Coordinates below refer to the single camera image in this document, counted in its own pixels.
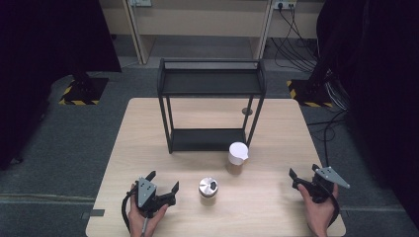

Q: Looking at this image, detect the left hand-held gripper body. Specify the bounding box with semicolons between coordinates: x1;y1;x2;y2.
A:
133;177;177;219

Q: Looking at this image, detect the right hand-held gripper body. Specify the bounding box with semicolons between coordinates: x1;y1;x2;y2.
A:
293;166;351;203

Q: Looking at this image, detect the glass jar with metal lid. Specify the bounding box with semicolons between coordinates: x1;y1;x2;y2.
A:
198;177;219;207

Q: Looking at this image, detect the glass jar with white lid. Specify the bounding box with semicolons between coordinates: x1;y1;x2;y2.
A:
227;141;250;175

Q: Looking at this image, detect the black metal two-tier rack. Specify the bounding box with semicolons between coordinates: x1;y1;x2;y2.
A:
156;57;268;155

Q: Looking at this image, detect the person's right hand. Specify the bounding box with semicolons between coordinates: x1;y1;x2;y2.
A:
296;183;340;237

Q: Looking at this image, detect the person's left hand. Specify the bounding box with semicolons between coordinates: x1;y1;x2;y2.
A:
127;184;170;237

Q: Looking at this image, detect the black stand base hazard tape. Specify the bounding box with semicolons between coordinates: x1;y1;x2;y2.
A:
57;70;110;107
286;78;334;109

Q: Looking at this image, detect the black curtain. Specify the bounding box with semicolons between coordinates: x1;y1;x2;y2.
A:
315;0;419;229
0;0;123;171

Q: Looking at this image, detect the beige wooden shelf unit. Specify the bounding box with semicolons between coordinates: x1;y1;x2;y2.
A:
98;0;327;66

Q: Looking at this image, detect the thick black right gripper cable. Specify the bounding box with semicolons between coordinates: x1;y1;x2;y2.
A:
324;192;341;229

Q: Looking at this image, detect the thick black gripper cable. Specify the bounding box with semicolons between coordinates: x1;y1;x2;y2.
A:
121;189;139;234
324;192;341;229

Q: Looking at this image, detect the thick black left gripper cable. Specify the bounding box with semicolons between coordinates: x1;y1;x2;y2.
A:
121;189;139;234

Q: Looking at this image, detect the black floor cable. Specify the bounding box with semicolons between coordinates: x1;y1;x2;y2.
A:
306;109;349;168

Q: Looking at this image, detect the bundle of white cables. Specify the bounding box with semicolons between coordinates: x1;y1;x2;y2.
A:
324;78;351;112

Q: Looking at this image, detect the bundle of black cables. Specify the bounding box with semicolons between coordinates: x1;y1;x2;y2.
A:
271;3;320;74

